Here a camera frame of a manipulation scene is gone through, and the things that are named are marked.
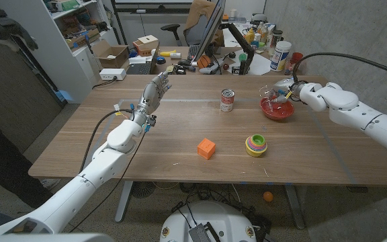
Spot person's gloved hand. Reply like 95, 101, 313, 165
0, 15, 39, 51

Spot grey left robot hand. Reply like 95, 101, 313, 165
133, 71, 173, 126

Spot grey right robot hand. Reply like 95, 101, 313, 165
269, 77, 302, 105

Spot clear plastic glasses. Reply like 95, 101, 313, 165
259, 85, 277, 114

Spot red bowl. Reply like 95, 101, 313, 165
259, 96, 295, 121

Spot red and white soup can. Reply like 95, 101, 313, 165
220, 88, 236, 113

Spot rainbow stacking cups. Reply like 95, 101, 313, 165
245, 134, 268, 158

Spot orange block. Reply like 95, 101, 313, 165
197, 138, 216, 161

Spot white canister with blue label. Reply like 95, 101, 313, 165
269, 40, 292, 73

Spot black laptop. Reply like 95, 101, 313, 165
126, 42, 161, 75

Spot white power box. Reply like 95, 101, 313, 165
99, 68, 128, 81

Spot dark jar with black lid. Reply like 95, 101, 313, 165
267, 30, 284, 56

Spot wooden box on brick box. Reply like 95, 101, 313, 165
132, 34, 160, 57

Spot open cardboard box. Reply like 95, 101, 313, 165
91, 39, 130, 69

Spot black keyboard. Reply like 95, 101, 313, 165
187, 44, 201, 61

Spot small toy basketball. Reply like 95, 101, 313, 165
197, 54, 212, 70

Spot white shelf unit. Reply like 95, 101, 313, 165
10, 0, 120, 104

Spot computer monitor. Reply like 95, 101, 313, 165
193, 0, 227, 63

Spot office chair with tan jacket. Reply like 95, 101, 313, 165
161, 0, 224, 47

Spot round black floor fan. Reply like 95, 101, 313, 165
131, 181, 157, 199

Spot grey table leg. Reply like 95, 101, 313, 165
114, 180, 134, 223
284, 184, 306, 230

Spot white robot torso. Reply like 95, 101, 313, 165
159, 200, 257, 242

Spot person in dark trousers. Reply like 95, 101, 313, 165
0, 107, 55, 209

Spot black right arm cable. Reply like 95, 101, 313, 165
292, 52, 387, 83

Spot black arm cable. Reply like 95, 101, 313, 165
79, 108, 136, 174
292, 52, 387, 83

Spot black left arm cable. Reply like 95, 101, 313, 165
79, 108, 136, 174

